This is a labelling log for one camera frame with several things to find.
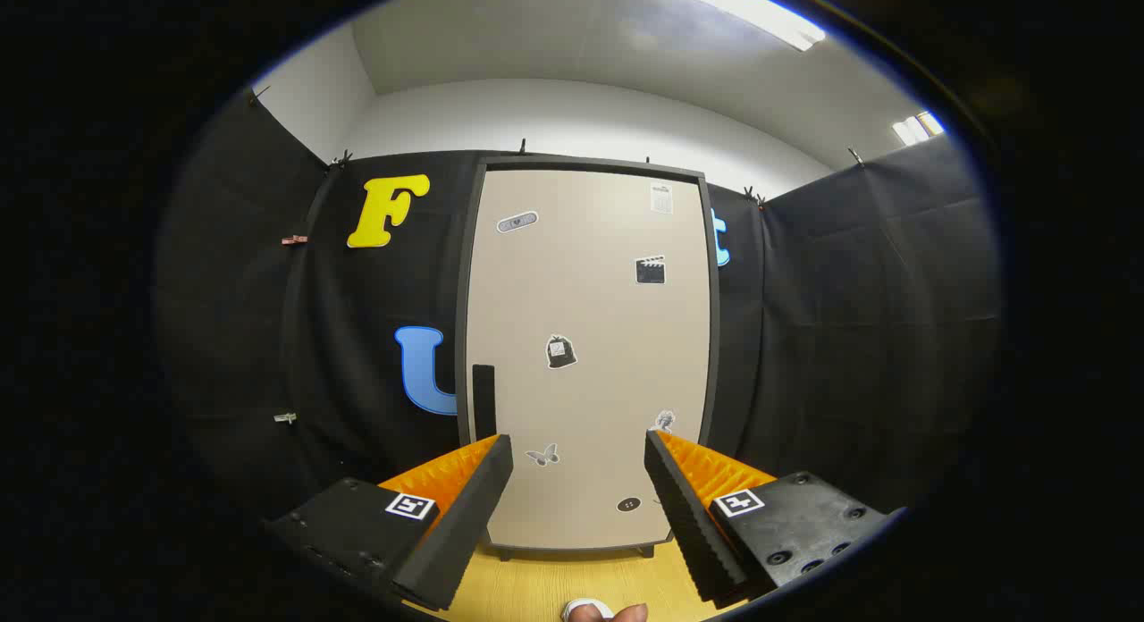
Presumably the small ceiling light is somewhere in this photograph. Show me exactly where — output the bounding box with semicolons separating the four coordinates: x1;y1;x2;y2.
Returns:
892;111;946;147

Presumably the black backdrop cloth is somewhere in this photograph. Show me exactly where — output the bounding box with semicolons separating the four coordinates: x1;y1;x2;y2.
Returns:
156;86;1002;551

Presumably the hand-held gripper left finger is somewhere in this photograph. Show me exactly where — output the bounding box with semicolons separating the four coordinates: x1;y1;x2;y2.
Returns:
266;434;516;612

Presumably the beige shoe cabinet door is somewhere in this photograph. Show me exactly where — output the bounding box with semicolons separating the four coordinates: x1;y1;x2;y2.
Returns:
465;169;713;551

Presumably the grey shoe cabinet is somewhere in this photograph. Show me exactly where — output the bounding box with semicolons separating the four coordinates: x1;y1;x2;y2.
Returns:
454;155;721;560

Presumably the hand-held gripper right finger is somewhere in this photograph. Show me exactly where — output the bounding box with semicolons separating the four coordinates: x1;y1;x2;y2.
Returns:
643;430;905;607

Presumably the black door handle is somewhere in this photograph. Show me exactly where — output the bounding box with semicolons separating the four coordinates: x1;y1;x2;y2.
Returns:
472;365;498;442

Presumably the long ceiling light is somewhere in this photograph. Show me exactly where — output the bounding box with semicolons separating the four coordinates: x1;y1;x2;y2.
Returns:
626;0;828;52

